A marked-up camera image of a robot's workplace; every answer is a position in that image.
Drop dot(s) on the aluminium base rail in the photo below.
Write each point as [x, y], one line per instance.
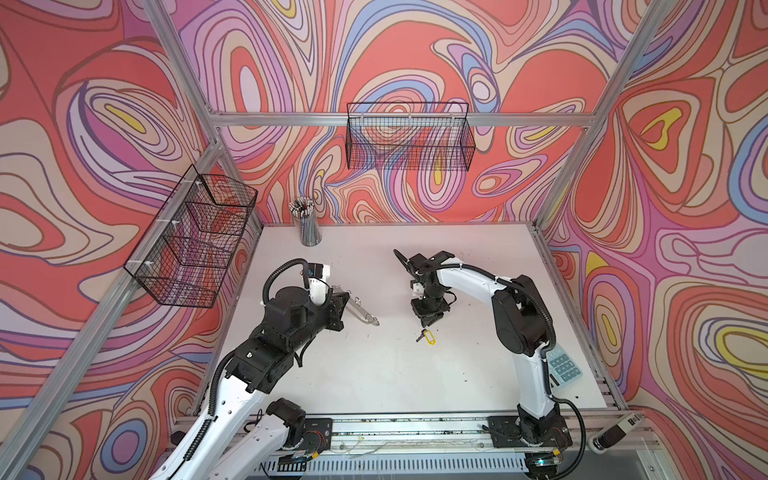
[454, 432]

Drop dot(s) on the black wire basket back wall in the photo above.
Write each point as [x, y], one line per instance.
[409, 135]

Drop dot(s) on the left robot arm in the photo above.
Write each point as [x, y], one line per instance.
[241, 427]

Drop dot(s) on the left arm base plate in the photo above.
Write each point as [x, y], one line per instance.
[313, 436]

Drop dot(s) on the black wire basket left wall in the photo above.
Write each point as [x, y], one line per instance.
[184, 257]

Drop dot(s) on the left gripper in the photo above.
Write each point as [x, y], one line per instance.
[334, 309]

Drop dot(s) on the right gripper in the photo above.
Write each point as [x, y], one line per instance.
[427, 317]

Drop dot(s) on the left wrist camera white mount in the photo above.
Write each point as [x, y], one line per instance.
[319, 289]

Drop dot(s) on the metal cup of pens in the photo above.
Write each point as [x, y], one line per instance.
[304, 214]

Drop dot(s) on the black wire basket wall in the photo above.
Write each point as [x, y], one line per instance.
[184, 257]
[409, 135]

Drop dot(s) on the key with yellow tag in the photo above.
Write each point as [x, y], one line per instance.
[427, 336]

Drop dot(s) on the white device front right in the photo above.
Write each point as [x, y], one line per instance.
[611, 435]

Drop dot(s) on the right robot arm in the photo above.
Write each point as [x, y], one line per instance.
[523, 325]

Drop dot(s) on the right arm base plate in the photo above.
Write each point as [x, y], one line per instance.
[510, 432]

